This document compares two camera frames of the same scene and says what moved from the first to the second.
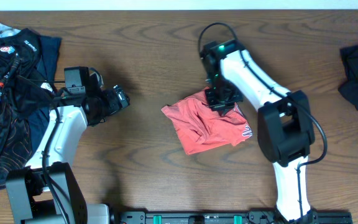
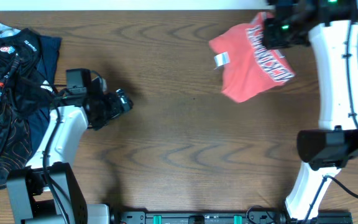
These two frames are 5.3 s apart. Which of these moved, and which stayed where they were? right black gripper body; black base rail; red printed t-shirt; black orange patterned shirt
Moved: right black gripper body; red printed t-shirt
Stayed: black base rail; black orange patterned shirt
